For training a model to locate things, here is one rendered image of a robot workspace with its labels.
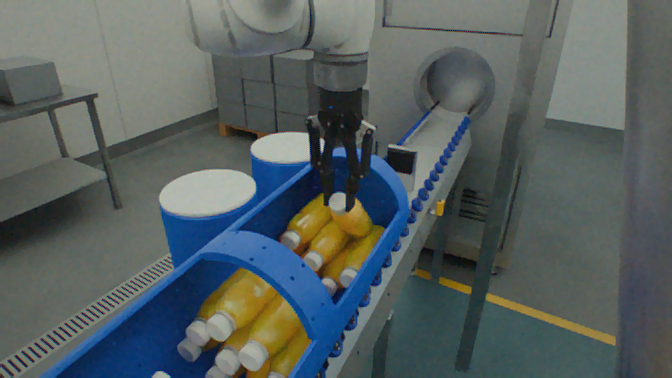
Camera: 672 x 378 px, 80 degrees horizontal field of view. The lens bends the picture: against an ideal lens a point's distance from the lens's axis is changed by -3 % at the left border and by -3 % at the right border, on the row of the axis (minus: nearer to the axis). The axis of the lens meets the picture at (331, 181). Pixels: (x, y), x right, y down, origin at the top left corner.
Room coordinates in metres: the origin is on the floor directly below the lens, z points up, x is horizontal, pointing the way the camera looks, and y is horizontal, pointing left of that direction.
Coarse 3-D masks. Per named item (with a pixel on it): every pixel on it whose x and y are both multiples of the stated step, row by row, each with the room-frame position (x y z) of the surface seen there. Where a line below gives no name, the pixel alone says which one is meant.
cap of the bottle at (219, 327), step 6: (210, 318) 0.44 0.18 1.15; (216, 318) 0.44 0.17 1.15; (222, 318) 0.44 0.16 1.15; (210, 324) 0.43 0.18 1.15; (216, 324) 0.43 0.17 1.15; (222, 324) 0.43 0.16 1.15; (228, 324) 0.44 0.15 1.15; (210, 330) 0.44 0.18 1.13; (216, 330) 0.43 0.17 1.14; (222, 330) 0.42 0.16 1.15; (228, 330) 0.43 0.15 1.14; (216, 336) 0.43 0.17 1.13; (222, 336) 0.43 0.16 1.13; (228, 336) 0.43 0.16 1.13
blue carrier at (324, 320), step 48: (288, 192) 0.86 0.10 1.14; (336, 192) 0.92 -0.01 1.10; (384, 192) 0.86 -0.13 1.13; (240, 240) 0.53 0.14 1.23; (384, 240) 0.69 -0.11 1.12; (192, 288) 0.57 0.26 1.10; (288, 288) 0.45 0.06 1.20; (96, 336) 0.35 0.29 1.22; (144, 336) 0.47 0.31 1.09; (336, 336) 0.48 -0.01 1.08
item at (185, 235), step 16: (256, 192) 1.07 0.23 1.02; (160, 208) 0.98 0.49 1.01; (240, 208) 0.98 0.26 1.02; (176, 224) 0.93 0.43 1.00; (192, 224) 0.92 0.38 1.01; (208, 224) 0.92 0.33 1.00; (224, 224) 0.94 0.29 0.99; (176, 240) 0.94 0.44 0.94; (192, 240) 0.92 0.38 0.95; (208, 240) 0.92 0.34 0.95; (176, 256) 0.95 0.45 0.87
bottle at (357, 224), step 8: (352, 208) 0.69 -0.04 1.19; (360, 208) 0.71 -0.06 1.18; (336, 216) 0.69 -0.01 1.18; (344, 216) 0.68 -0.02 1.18; (352, 216) 0.69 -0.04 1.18; (360, 216) 0.70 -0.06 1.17; (368, 216) 0.76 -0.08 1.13; (344, 224) 0.69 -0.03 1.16; (352, 224) 0.69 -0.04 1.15; (360, 224) 0.72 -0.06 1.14; (368, 224) 0.75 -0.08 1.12; (352, 232) 0.72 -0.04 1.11; (360, 232) 0.73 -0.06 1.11; (368, 232) 0.76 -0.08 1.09
